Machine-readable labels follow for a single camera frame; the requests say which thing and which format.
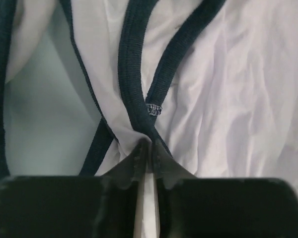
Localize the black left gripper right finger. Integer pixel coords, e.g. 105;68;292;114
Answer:
151;141;298;238

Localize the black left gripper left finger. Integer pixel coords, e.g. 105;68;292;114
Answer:
0;140;149;238

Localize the white graphic tank top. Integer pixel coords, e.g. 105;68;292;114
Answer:
0;0;298;196

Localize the light blue table mat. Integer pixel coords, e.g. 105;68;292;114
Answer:
4;29;120;175

